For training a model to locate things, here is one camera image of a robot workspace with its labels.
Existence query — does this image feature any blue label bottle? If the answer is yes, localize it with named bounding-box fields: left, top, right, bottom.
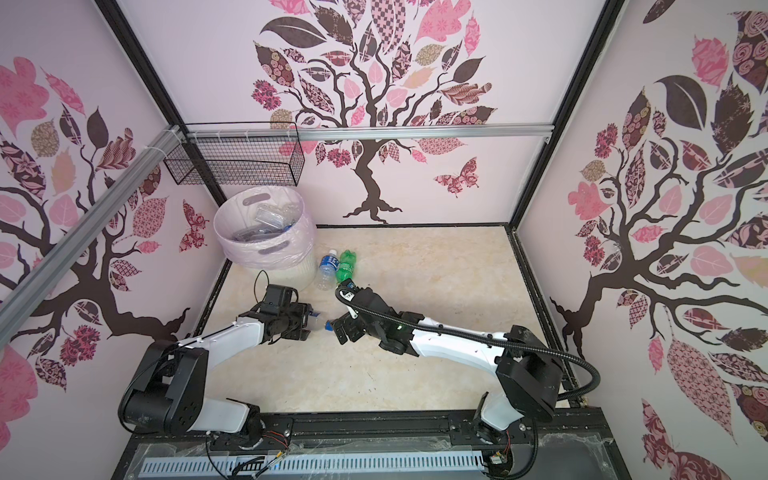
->
left=306, top=312, right=332, bottom=332
left=278, top=203, right=302, bottom=232
left=317, top=249, right=339, bottom=290

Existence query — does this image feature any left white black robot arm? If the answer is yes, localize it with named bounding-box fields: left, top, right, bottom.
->
left=118, top=284, right=313, bottom=441

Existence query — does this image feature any clear square bottle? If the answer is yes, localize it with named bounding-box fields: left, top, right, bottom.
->
left=253, top=204, right=288, bottom=230

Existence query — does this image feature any aluminium rail left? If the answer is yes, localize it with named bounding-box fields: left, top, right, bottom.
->
left=0, top=127, right=181, bottom=349

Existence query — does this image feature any long clear crushed bottle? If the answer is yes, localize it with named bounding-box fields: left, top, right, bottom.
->
left=232, top=226, right=282, bottom=243

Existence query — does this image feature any black wire basket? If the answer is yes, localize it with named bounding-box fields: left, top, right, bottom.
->
left=164, top=120, right=305, bottom=187

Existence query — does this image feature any white slotted cable duct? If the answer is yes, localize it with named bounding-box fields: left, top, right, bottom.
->
left=137, top=451, right=485, bottom=479

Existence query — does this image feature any light green bottle yellow cap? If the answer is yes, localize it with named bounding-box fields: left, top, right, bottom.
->
left=336, top=250, right=357, bottom=283

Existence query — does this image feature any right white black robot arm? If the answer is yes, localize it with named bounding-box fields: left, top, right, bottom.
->
left=331, top=282, right=564, bottom=442

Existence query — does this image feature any pink plastic bin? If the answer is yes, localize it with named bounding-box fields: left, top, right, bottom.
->
left=213, top=186, right=317, bottom=290

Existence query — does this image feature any aluminium rail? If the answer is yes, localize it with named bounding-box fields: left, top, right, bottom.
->
left=186, top=123, right=554, bottom=141
left=0, top=127, right=181, bottom=349

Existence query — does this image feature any black corrugated cable conduit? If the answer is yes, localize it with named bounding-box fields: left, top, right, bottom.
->
left=335, top=280, right=602, bottom=402

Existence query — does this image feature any aluminium rail back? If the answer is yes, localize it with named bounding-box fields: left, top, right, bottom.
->
left=186, top=123, right=554, bottom=141

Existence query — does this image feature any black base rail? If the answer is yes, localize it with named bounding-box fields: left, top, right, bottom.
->
left=112, top=408, right=630, bottom=479

